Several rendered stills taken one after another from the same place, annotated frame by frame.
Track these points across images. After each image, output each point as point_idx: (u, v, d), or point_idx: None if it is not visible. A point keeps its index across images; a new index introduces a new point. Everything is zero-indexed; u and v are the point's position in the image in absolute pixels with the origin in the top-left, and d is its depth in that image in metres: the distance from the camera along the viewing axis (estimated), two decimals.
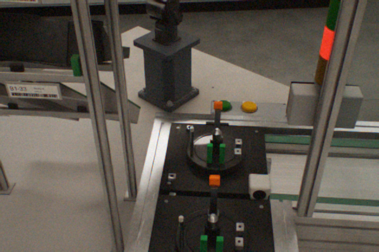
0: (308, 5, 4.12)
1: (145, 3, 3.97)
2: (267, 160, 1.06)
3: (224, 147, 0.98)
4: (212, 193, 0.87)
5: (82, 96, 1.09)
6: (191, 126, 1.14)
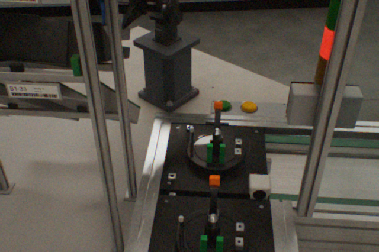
0: (308, 5, 4.12)
1: None
2: (267, 160, 1.06)
3: (224, 147, 0.98)
4: (212, 193, 0.87)
5: (82, 96, 1.09)
6: (191, 126, 1.14)
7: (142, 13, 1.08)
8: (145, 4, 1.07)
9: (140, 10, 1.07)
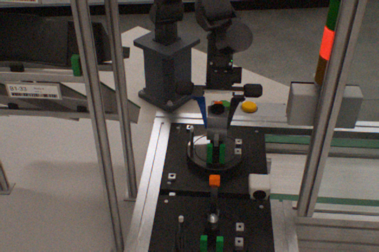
0: (308, 5, 4.12)
1: (145, 3, 3.97)
2: (267, 160, 1.06)
3: (224, 147, 0.98)
4: (212, 193, 0.87)
5: (82, 96, 1.09)
6: (191, 126, 1.14)
7: (240, 101, 1.01)
8: (245, 95, 0.98)
9: None
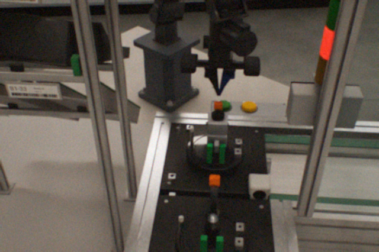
0: (308, 5, 4.12)
1: (145, 3, 3.97)
2: (267, 160, 1.06)
3: (224, 147, 0.98)
4: (212, 193, 0.87)
5: (82, 96, 1.09)
6: (191, 126, 1.14)
7: (207, 77, 1.06)
8: (204, 68, 1.07)
9: (209, 74, 1.07)
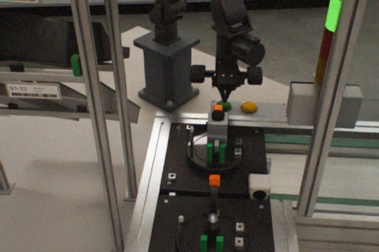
0: (308, 5, 4.12)
1: (145, 3, 3.97)
2: (267, 160, 1.06)
3: (224, 147, 0.98)
4: (212, 193, 0.87)
5: (82, 96, 1.09)
6: (191, 126, 1.14)
7: None
8: None
9: None
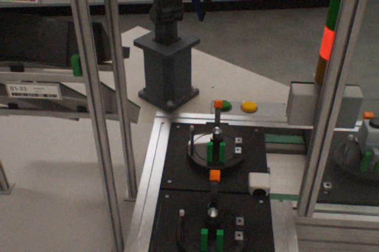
0: (308, 5, 4.12)
1: (145, 3, 3.97)
2: None
3: None
4: (217, 114, 1.07)
5: (82, 96, 1.09)
6: None
7: None
8: None
9: None
